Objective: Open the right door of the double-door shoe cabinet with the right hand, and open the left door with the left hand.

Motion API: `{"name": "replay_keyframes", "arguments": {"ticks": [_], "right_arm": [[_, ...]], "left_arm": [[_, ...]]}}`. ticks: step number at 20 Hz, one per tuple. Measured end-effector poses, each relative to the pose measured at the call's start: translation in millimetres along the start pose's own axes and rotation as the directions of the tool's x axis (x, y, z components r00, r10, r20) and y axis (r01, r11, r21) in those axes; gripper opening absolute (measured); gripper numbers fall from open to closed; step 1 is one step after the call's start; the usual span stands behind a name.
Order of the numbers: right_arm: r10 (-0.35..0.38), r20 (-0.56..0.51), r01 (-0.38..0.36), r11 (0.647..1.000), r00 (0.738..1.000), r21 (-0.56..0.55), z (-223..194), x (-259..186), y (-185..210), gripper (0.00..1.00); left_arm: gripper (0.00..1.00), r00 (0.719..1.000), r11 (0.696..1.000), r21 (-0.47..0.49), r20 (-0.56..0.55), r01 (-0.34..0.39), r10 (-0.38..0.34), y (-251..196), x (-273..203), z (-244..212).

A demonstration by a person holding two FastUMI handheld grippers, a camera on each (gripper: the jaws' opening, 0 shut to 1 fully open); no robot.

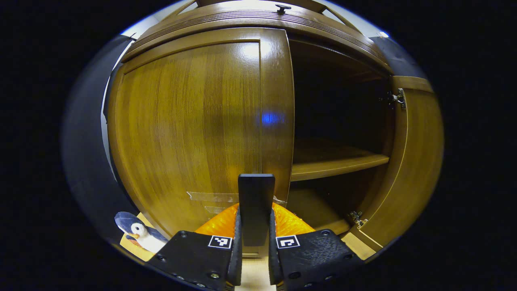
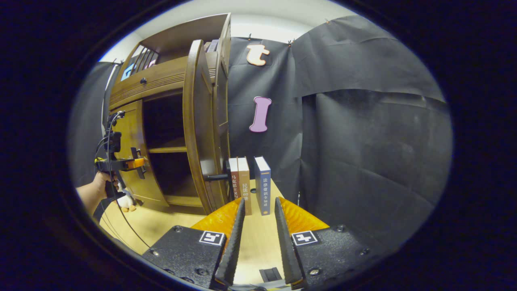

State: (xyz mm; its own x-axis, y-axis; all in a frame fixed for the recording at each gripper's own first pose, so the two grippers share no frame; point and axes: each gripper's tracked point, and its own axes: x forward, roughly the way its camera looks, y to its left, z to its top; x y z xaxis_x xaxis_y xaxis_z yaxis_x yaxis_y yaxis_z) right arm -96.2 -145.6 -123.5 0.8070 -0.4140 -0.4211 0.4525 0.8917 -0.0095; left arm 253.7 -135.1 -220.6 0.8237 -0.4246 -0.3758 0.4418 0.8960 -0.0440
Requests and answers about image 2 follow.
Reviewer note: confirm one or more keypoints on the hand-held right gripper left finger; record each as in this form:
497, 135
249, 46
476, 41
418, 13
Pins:
234, 250

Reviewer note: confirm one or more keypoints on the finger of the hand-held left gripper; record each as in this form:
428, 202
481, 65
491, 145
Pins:
138, 163

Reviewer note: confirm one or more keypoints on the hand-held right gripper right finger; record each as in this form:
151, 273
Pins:
284, 250

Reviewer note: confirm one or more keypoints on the wooden cabinet door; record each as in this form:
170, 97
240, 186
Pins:
198, 133
131, 133

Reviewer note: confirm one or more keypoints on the wooden double-door shoe cabinet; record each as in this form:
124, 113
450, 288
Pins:
161, 76

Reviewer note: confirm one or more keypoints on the wooden cabinet drawer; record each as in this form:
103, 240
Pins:
153, 83

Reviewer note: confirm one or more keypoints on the wooden inner shelf board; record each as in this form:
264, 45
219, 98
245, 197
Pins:
167, 149

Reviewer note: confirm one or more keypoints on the grey white penguin plush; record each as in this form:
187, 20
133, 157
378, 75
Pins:
128, 202

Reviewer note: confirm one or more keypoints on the tan book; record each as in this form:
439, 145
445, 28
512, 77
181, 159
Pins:
244, 186

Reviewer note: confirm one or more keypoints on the dark blue book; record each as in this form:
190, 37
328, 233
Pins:
263, 186

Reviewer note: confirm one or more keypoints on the red-brown book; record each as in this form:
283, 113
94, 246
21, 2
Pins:
234, 182

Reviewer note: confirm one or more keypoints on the black backdrop cloth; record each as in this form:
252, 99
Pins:
363, 153

